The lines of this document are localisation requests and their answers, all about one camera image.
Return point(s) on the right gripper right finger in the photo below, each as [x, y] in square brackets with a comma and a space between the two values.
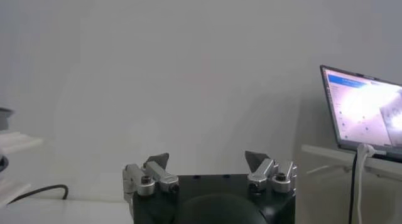
[265, 173]

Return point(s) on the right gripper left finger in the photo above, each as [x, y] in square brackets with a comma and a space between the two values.
[160, 176]

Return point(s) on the open dark laptop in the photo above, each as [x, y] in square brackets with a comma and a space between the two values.
[361, 109]

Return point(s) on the white electric cooker base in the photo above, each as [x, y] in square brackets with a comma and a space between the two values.
[19, 142]

